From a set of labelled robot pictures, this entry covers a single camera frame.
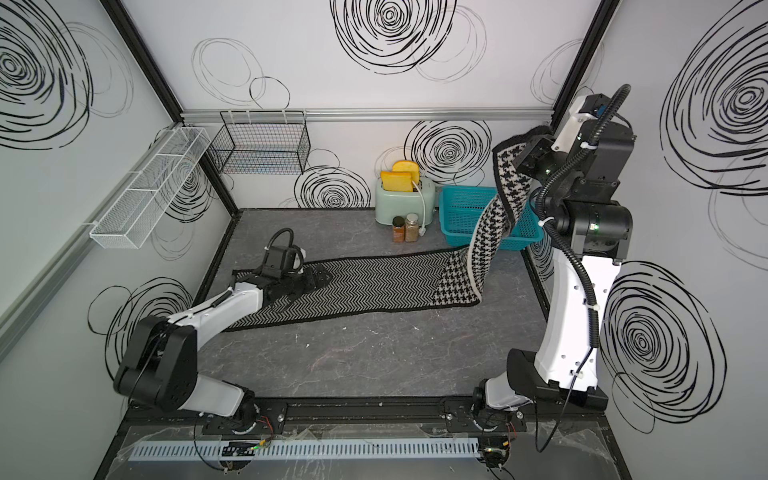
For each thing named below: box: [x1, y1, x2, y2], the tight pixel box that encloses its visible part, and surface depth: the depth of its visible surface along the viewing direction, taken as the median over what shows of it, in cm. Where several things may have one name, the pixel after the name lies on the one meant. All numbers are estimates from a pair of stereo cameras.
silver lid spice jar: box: [404, 213, 419, 243], surface depth 107 cm
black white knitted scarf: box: [228, 127, 551, 330], surface depth 95 cm
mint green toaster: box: [375, 177, 436, 226], surface depth 108 cm
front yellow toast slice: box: [380, 170, 413, 192], surface depth 105 cm
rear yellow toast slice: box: [392, 160, 420, 185], surface depth 108 cm
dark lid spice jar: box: [392, 216, 405, 244], surface depth 107 cm
